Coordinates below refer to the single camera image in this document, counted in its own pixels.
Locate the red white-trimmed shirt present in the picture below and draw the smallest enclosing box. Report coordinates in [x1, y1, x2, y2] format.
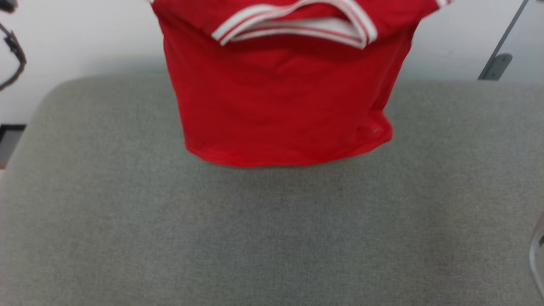
[147, 0, 453, 168]

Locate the black framed panel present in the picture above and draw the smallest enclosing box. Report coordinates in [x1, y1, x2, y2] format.
[0, 123, 27, 169]

